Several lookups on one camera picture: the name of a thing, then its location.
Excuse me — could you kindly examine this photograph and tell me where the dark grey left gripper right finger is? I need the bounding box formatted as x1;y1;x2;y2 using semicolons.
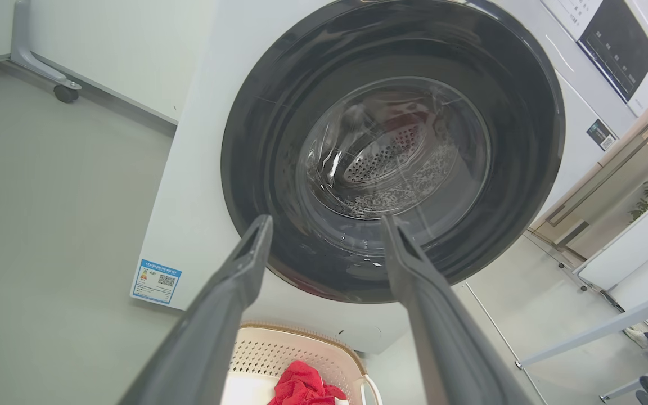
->
381;214;534;405

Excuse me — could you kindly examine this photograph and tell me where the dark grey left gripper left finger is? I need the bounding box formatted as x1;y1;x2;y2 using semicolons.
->
119;214;274;405

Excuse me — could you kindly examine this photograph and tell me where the cream perforated laundry basket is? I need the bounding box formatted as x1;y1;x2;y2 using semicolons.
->
221;322;383;405

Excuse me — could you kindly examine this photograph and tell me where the blue energy label sticker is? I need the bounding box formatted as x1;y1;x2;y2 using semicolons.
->
131;259;182;305

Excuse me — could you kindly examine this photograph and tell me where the red garment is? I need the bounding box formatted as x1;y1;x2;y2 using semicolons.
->
268;361;348;405

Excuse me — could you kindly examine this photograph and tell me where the white front-load washing machine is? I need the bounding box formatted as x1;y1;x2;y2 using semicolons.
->
130;0;648;354

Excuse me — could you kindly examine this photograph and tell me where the round black washing machine door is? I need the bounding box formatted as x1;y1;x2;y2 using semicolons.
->
221;0;566;304

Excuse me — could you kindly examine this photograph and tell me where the white cabinet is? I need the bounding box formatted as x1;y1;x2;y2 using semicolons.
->
576;181;648;293

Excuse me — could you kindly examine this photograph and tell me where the small black sticker with QR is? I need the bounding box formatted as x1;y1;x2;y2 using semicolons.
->
587;119;617;151

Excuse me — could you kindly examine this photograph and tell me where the grey partition foot with caster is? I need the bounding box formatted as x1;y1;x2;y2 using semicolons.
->
10;0;82;104

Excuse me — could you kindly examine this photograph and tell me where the black washer control panel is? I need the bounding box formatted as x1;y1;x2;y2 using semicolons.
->
578;0;648;103

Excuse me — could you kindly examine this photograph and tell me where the white table frame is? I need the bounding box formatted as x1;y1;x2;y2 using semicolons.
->
515;283;648;403

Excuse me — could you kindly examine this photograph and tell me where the glass door with metal handle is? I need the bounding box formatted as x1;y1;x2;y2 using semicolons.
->
529;100;648;259

